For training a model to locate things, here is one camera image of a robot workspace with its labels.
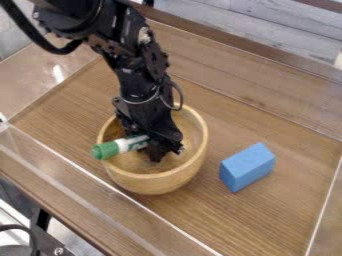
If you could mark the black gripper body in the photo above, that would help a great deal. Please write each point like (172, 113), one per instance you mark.
(152, 115)

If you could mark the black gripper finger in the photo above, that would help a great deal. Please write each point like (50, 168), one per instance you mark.
(157, 149)
(129, 126)

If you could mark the green and white marker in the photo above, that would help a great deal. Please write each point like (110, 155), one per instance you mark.
(105, 150)

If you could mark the brown wooden bowl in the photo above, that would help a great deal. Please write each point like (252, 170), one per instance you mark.
(138, 175)

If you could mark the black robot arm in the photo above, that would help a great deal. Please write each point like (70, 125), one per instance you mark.
(113, 29)

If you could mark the blue foam block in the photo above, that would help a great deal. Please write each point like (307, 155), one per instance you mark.
(245, 167)

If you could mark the clear acrylic tray wall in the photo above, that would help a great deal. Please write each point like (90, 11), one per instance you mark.
(252, 100)

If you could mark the black table leg bracket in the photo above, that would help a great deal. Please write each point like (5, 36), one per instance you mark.
(48, 245)

